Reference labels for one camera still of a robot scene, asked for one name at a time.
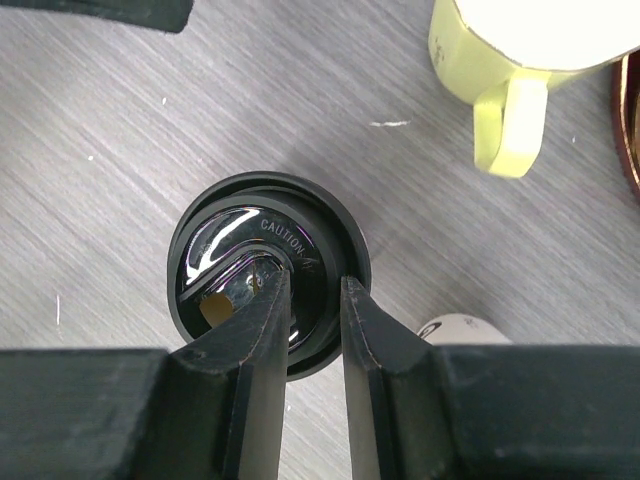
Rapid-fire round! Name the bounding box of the yellow-green ceramic mug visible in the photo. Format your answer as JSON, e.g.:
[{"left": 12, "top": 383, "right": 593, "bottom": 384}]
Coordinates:
[{"left": 428, "top": 0, "right": 639, "bottom": 178}]

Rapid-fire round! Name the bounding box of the red lacquer round tray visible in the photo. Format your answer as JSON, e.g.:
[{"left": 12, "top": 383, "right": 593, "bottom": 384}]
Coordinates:
[{"left": 610, "top": 51, "right": 639, "bottom": 200}]

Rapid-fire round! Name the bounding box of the white paper cup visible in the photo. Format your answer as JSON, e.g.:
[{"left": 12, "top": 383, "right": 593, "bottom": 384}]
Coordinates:
[{"left": 417, "top": 313, "right": 511, "bottom": 345}]

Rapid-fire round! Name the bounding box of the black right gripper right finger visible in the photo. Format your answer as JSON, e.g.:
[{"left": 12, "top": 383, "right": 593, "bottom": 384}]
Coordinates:
[{"left": 341, "top": 277, "right": 639, "bottom": 479}]

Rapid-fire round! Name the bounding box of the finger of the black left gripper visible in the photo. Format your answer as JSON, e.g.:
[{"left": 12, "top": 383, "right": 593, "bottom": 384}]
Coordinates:
[{"left": 1, "top": 0, "right": 193, "bottom": 33}]

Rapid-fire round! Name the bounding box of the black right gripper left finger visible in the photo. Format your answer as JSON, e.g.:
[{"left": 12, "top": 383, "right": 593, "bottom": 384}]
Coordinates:
[{"left": 1, "top": 273, "right": 291, "bottom": 479}]

